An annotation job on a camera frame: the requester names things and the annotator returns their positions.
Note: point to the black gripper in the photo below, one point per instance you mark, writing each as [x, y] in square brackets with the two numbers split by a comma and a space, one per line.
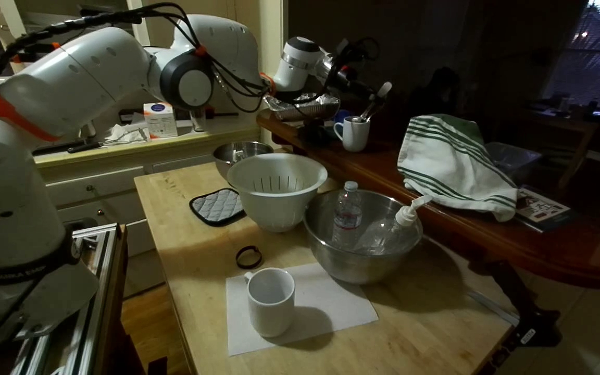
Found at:
[342, 62]

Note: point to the silver spoon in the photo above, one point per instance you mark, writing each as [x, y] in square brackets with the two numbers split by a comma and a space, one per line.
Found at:
[382, 89]

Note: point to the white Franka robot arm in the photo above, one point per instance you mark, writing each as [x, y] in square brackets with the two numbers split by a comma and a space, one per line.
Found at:
[72, 89]

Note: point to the cutlery standing in mug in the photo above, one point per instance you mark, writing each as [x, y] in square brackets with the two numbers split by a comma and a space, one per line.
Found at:
[363, 113]

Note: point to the white mug holding cutlery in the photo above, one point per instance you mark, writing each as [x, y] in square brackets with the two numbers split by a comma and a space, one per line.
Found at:
[352, 136]

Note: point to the small silver bowl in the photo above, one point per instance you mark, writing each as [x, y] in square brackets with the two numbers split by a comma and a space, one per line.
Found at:
[241, 149]

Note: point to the large silver mixing bowl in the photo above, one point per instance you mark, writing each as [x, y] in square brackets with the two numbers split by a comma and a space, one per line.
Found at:
[355, 267]

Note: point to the dark wooden counter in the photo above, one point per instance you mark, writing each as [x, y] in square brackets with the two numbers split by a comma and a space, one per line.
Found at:
[522, 246]

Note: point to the white mug without cutlery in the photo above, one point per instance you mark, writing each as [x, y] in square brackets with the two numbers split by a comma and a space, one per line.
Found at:
[272, 304]

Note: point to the silver foil tray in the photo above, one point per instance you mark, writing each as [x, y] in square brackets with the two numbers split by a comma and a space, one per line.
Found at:
[312, 105]

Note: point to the green striped white towel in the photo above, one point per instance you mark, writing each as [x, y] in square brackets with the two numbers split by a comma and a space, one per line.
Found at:
[446, 162]

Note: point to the clear upright water bottle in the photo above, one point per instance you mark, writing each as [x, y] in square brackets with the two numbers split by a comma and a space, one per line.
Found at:
[347, 210]

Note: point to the white plastic colander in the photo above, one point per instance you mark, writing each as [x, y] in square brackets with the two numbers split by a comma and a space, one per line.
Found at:
[275, 191]

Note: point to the clear bottle with white cap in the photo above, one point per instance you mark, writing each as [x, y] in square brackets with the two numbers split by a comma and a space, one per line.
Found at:
[404, 219]

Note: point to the clear plastic container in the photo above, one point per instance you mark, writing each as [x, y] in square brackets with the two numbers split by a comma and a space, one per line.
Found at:
[516, 158]

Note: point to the grey quilted pot holder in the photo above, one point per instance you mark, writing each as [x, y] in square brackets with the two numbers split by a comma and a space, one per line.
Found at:
[218, 207]

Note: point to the white and blue box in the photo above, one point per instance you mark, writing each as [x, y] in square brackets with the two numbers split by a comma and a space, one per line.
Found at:
[158, 119]

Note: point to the printed magazine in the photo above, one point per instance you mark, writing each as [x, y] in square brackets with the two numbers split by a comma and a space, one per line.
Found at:
[541, 207]

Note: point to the white paper sheet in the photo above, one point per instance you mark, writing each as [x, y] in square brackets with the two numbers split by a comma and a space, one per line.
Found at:
[334, 304]

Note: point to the black clamp stand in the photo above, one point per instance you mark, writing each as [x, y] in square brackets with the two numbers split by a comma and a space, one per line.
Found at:
[530, 313]

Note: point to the white drawer cabinet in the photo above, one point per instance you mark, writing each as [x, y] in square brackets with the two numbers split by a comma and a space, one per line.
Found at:
[98, 187]

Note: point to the aluminium robot stand frame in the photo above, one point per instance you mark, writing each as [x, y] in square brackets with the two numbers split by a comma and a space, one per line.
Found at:
[84, 304]

